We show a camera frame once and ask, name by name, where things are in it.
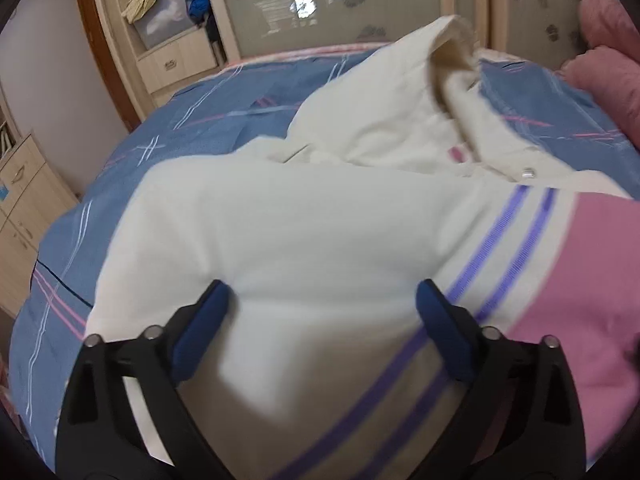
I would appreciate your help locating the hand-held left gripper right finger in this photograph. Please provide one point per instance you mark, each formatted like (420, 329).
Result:
(445, 331)

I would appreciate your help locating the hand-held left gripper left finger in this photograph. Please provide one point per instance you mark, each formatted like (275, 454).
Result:
(200, 331)

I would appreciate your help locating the pink and white jacket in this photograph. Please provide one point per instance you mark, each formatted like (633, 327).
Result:
(300, 220)

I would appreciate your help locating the light wooden cabinet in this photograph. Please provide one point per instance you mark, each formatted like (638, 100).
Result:
(25, 200)

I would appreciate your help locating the blue plaid bedsheet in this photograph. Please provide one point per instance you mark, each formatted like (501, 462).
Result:
(200, 110)

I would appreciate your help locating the beige wardrobe drawer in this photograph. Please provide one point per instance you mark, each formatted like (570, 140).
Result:
(175, 62)

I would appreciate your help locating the pink mattress pad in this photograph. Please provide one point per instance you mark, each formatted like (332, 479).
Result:
(300, 52)

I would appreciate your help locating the brown wooden door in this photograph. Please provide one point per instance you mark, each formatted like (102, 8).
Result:
(100, 50)

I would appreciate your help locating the pink rolled quilt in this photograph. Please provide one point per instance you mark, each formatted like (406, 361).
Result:
(610, 75)

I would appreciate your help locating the translucent storage box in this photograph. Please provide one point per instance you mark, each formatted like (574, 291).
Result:
(162, 22)

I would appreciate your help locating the dark blue cloth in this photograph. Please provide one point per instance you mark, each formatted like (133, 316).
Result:
(196, 2)

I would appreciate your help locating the frosted glass sliding door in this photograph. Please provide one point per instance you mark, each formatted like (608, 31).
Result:
(350, 10)
(540, 5)

